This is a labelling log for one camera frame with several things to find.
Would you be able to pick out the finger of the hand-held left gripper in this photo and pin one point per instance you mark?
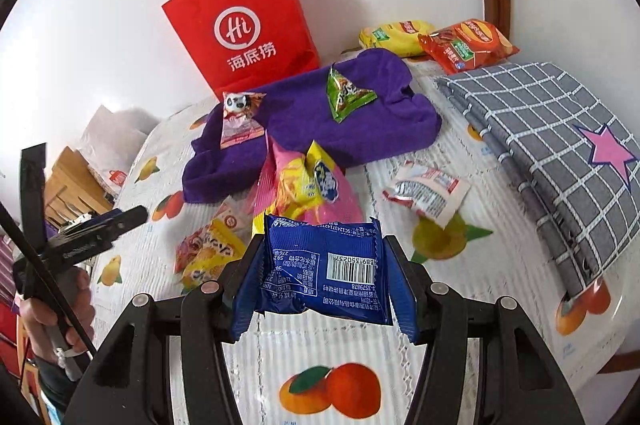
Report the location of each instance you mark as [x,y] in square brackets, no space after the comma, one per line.
[127,217]

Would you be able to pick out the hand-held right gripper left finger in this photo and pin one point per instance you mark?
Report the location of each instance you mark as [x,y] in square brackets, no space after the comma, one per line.
[245,285]

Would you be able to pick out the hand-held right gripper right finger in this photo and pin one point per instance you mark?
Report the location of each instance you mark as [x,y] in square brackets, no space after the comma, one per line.
[405,300]

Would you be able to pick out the yellow snack packet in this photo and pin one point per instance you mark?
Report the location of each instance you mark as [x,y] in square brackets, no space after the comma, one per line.
[215,255]

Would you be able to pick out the blue snack packet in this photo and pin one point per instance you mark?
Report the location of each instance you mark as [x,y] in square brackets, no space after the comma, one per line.
[310,265]

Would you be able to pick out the pale pink snack packet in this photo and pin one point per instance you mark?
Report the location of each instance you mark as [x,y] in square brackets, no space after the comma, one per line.
[232,217]

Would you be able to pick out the pink white snack packet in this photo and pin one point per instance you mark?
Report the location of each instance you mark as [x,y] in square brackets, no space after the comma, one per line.
[430,195]

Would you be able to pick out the large pink yellow snack bag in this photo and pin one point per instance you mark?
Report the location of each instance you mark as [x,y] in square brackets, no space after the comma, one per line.
[295,180]

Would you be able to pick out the purple fabric basket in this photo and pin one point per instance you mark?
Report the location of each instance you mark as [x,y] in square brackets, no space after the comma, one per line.
[300,105]

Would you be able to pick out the person's left forearm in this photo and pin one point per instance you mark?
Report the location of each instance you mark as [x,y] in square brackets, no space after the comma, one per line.
[55,380]

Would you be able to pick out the person's left hand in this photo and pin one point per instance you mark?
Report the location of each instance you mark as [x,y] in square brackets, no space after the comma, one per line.
[82,305]

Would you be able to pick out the wooden furniture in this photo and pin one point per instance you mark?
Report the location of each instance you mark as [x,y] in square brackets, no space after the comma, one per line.
[65,185]

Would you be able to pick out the striped cloth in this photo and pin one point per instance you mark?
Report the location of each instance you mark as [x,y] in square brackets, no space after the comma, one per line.
[6,270]

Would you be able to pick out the fruit print bedsheet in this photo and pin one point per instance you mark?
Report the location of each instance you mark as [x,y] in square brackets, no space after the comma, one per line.
[350,345]

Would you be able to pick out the white plastic bag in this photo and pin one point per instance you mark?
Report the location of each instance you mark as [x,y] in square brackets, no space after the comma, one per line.
[107,130]

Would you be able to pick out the panda print snack packet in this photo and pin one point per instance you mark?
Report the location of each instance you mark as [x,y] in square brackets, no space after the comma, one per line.
[239,115]

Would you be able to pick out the green triangular snack packet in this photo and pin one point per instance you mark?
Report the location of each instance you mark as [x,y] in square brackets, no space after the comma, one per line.
[345,97]

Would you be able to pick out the grey checked blanket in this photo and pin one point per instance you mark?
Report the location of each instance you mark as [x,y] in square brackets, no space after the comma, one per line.
[540,120]

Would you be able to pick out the red paper bag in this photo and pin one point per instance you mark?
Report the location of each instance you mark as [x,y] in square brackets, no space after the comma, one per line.
[240,5]

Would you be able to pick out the red chips bag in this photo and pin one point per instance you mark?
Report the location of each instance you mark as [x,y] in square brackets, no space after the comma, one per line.
[470,47]

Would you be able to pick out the yellow chips bag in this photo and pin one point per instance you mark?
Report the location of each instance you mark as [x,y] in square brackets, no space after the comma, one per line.
[395,36]

